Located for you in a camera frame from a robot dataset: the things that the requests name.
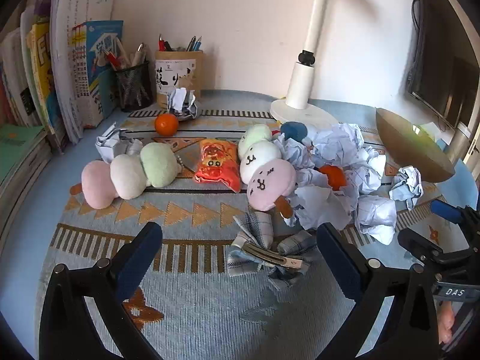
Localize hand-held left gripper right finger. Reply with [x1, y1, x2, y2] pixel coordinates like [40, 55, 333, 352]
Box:
[317, 222, 439, 360]

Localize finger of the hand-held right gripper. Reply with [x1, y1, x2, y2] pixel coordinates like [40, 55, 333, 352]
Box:
[397, 228, 473, 267]
[430, 199, 480, 250]

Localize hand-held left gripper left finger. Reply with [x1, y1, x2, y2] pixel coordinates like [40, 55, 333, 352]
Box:
[39, 222, 164, 360]

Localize wooden bowl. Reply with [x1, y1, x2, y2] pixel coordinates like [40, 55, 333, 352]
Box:
[376, 107, 455, 182]

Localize orange mandarin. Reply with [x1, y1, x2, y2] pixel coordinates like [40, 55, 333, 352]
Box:
[319, 165, 349, 191]
[154, 113, 179, 137]

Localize person's right hand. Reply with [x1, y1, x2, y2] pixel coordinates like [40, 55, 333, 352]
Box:
[437, 302, 457, 346]

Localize plaid bow hair clip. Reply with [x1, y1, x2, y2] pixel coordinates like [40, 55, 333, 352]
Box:
[227, 212, 317, 291]

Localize green packet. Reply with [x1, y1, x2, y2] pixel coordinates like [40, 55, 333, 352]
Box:
[410, 123, 439, 139]

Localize patterned woven mat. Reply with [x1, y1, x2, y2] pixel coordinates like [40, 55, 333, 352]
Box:
[37, 109, 480, 360]

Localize plain dango plush toy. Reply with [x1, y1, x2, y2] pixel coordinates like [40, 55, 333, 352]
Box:
[71, 143, 182, 209]

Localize dango plush toy with faces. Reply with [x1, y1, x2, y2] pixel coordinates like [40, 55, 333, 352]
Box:
[238, 124, 298, 218]

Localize crumpled paper ball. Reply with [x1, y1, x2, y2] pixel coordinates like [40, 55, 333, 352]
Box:
[95, 122, 145, 162]
[169, 88, 198, 121]

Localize pile of crumpled paper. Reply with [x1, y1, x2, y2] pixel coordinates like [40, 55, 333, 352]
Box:
[274, 123, 424, 246]

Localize red snack packet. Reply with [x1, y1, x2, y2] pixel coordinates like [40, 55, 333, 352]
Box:
[194, 139, 242, 193]

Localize blue plush toy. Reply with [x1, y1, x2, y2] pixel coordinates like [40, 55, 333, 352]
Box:
[280, 121, 308, 143]

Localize black monitor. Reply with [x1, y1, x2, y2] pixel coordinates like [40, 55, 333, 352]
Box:
[407, 0, 480, 128]

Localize stack of green notebooks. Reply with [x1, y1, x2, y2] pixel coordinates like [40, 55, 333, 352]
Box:
[0, 124, 53, 241]

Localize black mesh pen holder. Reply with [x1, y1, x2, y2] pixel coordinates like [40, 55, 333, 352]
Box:
[114, 62, 155, 112]

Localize white desk lamp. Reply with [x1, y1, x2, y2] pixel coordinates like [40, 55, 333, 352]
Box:
[270, 0, 338, 124]

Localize beige cylinder pen holder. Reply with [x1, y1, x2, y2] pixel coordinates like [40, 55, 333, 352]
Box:
[155, 49, 205, 110]

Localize bunch of pens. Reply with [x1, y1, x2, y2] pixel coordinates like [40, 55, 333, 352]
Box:
[105, 42, 149, 71]
[157, 34, 203, 52]

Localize row of upright books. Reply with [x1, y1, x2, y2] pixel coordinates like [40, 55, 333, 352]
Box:
[0, 0, 124, 151]

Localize black cable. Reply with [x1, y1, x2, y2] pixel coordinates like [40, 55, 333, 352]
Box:
[410, 0, 422, 79]

